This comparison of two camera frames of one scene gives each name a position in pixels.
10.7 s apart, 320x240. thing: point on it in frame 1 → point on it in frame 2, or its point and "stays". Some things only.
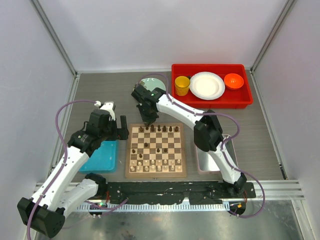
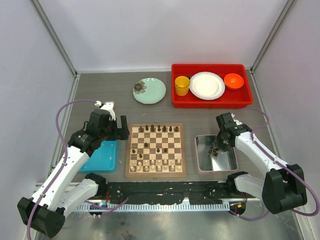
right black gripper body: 142,109 → 226,145
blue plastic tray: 104,160 stays
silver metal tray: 206,163 stays
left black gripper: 121,133 stays
